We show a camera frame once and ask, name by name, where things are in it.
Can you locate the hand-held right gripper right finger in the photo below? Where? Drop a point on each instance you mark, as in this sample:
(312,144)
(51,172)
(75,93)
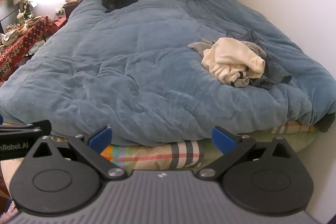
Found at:
(223,138)

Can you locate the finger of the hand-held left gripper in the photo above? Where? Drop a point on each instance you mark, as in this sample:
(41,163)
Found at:
(26,128)

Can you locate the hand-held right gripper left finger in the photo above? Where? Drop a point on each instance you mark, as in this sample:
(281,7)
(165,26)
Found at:
(101,137)

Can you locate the cream knit sweater vest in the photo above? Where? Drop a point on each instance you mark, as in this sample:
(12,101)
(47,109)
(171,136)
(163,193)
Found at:
(228,56)

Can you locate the green mattress cover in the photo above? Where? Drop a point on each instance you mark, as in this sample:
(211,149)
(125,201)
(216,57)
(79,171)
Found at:
(262,136)

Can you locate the plaid bed sheet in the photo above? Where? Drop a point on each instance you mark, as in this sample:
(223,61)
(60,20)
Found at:
(183,153)

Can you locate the blue fleece blanket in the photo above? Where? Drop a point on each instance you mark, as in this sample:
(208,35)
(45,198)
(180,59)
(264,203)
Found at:
(131,69)

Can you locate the blue denim garment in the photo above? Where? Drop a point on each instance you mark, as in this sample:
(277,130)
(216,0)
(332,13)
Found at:
(275,69)

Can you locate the red patterned tablecloth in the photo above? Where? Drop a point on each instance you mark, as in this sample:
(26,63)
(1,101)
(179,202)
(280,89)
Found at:
(23,40)

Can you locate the dark green cloth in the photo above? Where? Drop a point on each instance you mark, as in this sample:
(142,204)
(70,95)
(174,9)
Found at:
(326,123)

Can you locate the green drink cup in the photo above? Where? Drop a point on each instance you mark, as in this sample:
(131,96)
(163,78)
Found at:
(20,20)

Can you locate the dark wooden nightstand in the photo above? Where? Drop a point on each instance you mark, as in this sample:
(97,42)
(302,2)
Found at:
(70,10)

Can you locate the black garment on bed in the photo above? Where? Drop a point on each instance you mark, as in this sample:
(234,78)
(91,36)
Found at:
(115,2)

